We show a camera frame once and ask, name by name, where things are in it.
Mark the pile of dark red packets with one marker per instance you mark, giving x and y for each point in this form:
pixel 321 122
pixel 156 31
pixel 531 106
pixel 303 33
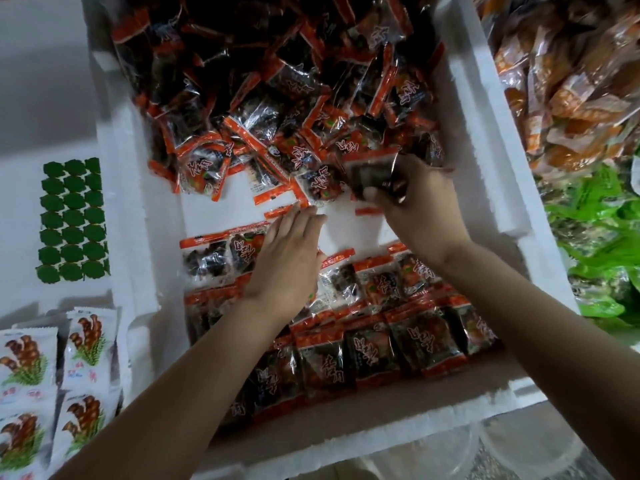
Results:
pixel 280 85

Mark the pile of white printed packets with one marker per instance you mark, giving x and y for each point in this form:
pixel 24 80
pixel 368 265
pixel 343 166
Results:
pixel 50 395

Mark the clear round plastic tub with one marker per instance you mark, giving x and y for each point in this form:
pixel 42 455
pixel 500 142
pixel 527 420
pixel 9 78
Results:
pixel 430 460

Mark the pile of brown packets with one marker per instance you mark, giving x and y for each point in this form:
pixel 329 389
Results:
pixel 570 75

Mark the person's right forearm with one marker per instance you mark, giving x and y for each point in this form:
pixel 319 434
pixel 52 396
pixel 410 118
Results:
pixel 550 345

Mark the person's left hand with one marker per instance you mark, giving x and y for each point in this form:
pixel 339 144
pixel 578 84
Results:
pixel 285 267

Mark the dark red snack packet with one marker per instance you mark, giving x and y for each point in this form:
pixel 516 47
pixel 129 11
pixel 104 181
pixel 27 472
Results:
pixel 372 173

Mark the green leaf-pattern sheet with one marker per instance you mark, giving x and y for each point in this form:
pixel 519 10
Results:
pixel 72 220

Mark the person's right hand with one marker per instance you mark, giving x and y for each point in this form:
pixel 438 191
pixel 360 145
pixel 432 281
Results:
pixel 425 210

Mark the person's left forearm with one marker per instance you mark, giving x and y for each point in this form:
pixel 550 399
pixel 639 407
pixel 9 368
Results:
pixel 165 405

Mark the pile of green packets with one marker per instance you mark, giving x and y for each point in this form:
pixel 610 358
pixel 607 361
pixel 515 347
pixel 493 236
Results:
pixel 600 245

